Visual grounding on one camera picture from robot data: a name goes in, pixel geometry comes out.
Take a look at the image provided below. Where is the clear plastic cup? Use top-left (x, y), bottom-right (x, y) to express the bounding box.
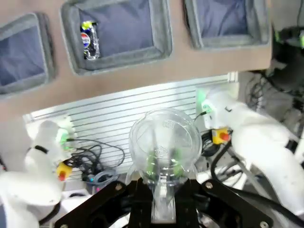
top-left (125, 108), bottom-right (203, 224)

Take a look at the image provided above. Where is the black Pepsi can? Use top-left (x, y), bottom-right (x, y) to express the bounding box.
top-left (80, 20), bottom-right (100, 60)

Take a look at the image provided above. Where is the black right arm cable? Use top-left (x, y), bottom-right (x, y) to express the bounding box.
top-left (210, 142), bottom-right (304, 226)

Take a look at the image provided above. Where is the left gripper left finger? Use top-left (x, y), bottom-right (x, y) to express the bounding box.
top-left (55, 154), bottom-right (159, 228)

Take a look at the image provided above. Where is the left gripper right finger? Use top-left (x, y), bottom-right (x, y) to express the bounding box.
top-left (174, 166), bottom-right (274, 228)

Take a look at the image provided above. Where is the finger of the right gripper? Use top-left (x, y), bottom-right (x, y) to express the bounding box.
top-left (273, 29), bottom-right (285, 45)

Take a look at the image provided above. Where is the grey fabric basket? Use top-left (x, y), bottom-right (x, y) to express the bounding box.
top-left (60, 0), bottom-right (173, 76)
top-left (0, 13), bottom-right (57, 95)
top-left (184, 0), bottom-right (271, 49)

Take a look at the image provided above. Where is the yellow emergency stop button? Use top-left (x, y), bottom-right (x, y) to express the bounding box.
top-left (212, 128), bottom-right (233, 145)
top-left (56, 161), bottom-right (73, 181)

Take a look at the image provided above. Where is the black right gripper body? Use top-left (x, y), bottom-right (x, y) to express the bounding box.
top-left (282, 26), bottom-right (304, 49)

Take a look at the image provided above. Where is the black cable bundle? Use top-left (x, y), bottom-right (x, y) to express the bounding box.
top-left (66, 139), bottom-right (125, 183)

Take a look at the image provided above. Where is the grey coiled cable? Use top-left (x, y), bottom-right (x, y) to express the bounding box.
top-left (82, 170), bottom-right (117, 190)

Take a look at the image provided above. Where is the aluminium rail plate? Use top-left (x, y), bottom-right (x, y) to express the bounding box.
top-left (23, 71), bottom-right (239, 174)

